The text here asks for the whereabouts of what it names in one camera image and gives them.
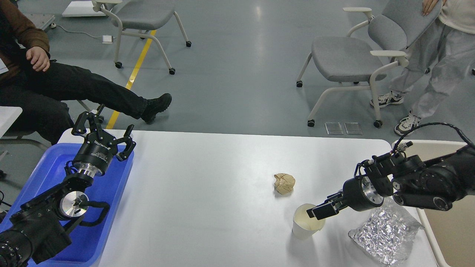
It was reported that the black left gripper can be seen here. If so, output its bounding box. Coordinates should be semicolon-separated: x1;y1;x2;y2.
71;104;136;176

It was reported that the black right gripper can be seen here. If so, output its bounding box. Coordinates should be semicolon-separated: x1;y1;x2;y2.
307;176;384;220

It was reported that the white paper cup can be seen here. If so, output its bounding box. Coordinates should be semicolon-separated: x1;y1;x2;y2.
292;204;325;240

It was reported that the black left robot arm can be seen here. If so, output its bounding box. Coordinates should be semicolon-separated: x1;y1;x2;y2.
1;111;136;267

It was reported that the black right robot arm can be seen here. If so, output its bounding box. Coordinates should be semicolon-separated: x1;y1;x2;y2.
306;123;475;220

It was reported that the crumpled brown paper ball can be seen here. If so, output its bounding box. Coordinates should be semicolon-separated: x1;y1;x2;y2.
274;173;296;195

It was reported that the crumpled aluminium foil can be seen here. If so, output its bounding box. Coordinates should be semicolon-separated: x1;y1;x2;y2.
348;198;424;267

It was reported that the seated person in brown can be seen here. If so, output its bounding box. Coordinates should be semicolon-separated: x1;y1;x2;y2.
0;0;173;144

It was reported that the white floor socket box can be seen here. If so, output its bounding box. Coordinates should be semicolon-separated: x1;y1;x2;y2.
102;35;114;44

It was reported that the white side table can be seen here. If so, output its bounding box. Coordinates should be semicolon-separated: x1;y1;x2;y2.
0;106;23;137

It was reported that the blue plastic tray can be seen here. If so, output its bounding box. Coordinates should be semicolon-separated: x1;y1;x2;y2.
0;143;134;266

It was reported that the grey chair left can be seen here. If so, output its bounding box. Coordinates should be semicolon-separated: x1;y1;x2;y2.
92;0;192;75

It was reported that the grey chair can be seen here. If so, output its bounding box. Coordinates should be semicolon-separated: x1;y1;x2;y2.
92;0;192;75
296;0;444;128

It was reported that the beige plastic bin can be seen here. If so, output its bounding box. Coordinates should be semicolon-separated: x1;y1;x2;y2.
396;140;474;267

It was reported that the grey chair right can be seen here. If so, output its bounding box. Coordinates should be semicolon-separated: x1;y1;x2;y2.
296;0;444;128

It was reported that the person in light trousers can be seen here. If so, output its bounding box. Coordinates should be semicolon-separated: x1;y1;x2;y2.
378;0;475;136

